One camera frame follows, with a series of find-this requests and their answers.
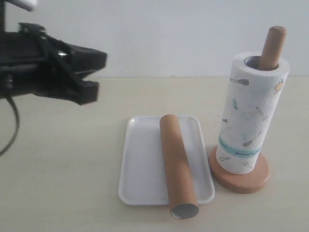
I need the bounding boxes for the printed white paper towel roll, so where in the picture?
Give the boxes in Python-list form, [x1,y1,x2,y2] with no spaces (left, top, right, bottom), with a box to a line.
[216,52,290,174]

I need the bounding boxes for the white rectangular plastic tray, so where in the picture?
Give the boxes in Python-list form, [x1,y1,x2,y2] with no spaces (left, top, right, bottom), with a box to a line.
[118,115,215,205]

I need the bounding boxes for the black looped cable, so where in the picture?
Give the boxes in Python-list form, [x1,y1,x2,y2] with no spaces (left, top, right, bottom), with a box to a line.
[0,96,20,156]

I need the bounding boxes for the brown cardboard tube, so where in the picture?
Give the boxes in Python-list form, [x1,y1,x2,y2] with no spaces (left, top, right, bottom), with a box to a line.
[159,115,199,219]

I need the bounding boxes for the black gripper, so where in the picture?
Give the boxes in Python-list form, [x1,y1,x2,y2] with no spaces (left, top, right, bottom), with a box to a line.
[0,23,108,105]

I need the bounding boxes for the wooden paper towel holder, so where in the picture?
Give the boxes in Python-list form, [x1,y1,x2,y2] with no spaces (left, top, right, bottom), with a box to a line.
[209,26,287,193]

